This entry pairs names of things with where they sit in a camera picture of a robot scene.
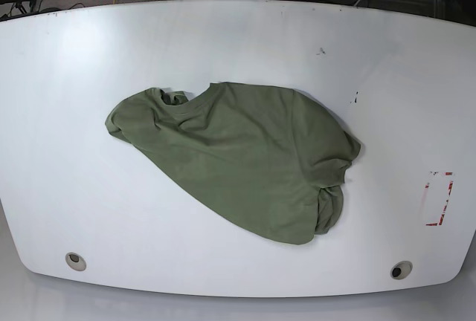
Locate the right grey table grommet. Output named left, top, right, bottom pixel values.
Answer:
left=390, top=261, right=413, bottom=280

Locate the grey table grommet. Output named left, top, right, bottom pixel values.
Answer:
left=390, top=261, right=413, bottom=280
left=65, top=253, right=87, bottom=272

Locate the red tape rectangle marking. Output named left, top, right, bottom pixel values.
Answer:
left=422, top=171, right=454, bottom=227

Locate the green T-shirt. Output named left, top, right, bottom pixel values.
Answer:
left=105, top=82, right=361, bottom=245

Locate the left grey table grommet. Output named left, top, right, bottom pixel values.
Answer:
left=65, top=253, right=87, bottom=272

